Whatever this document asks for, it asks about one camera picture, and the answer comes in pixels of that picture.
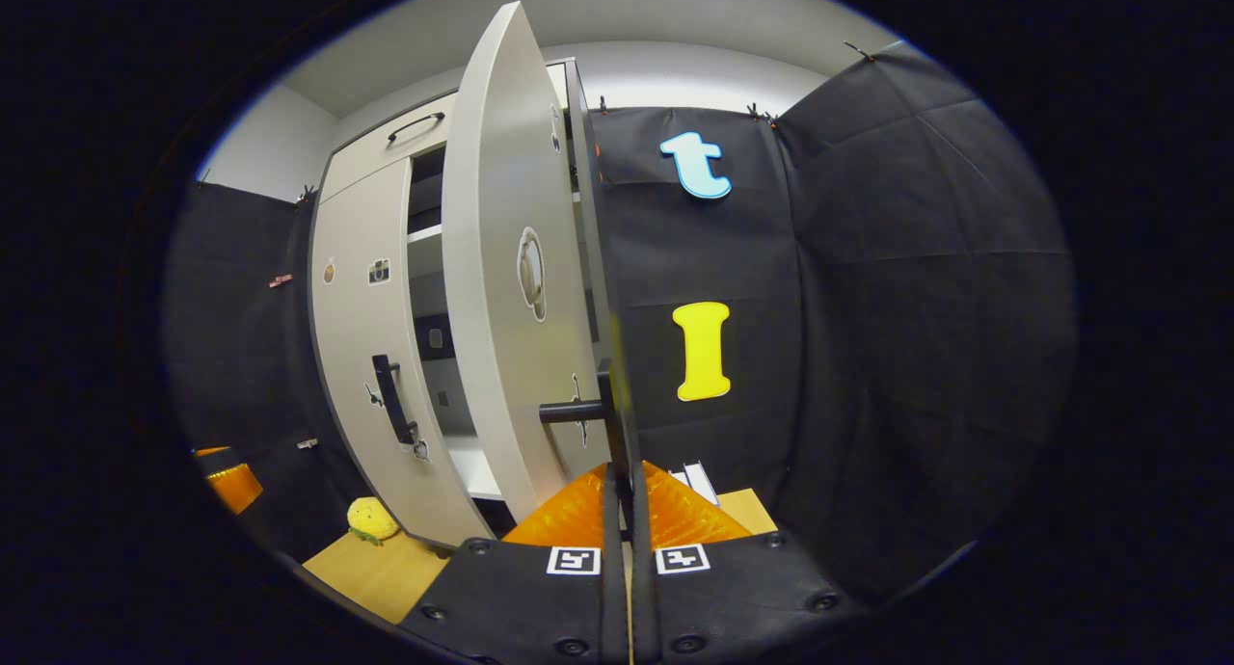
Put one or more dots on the white double-door shoe cabinet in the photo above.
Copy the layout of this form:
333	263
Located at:
429	299

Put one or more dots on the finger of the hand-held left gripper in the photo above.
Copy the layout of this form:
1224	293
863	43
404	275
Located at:
236	489
217	451

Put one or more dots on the black backdrop cloth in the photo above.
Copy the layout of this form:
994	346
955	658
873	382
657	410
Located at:
916	308

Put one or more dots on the white cabinet shelf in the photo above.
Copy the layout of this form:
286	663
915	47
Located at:
424	235

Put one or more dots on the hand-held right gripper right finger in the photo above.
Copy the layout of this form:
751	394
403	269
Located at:
644	598

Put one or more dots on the small white box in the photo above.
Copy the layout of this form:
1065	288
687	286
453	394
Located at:
699	482

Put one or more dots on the white cabinet door headphones sticker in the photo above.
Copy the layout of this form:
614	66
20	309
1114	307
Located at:
492	260

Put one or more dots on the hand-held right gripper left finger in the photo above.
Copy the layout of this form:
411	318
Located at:
614	598

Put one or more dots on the yellow plush toy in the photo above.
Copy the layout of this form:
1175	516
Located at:
371	520

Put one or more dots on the white cabinet door camera sticker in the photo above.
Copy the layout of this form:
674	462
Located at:
357	337

